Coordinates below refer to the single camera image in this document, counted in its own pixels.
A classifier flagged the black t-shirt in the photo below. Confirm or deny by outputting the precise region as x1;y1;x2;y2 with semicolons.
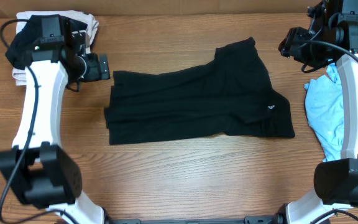
104;38;295;145

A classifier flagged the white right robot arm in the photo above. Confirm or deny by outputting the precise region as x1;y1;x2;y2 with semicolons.
273;21;358;223

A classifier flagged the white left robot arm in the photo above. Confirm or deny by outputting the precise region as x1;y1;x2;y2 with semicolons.
0;14;110;223

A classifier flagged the light blue t-shirt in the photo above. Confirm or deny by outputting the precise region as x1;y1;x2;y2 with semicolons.
304;63;344;162

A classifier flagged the folded white garment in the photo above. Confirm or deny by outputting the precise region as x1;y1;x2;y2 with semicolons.
12;10;99;86

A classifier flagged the folded black garment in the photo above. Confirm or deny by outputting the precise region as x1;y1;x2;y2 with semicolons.
0;14;88;70

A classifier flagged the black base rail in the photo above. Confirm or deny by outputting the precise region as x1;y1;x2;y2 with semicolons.
106;215;274;224

